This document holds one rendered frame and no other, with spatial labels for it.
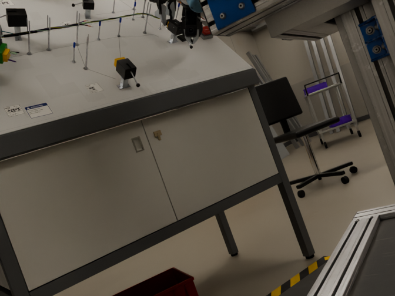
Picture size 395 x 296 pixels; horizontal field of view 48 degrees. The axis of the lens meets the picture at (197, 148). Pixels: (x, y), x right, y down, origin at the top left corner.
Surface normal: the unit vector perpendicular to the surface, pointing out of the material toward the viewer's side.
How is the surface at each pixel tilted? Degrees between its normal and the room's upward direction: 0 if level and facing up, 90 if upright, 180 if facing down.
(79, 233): 90
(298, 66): 90
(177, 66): 54
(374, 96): 90
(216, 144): 90
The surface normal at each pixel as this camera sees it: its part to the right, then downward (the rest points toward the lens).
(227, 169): 0.53, -0.18
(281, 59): -0.49, 0.18
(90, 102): 0.22, -0.70
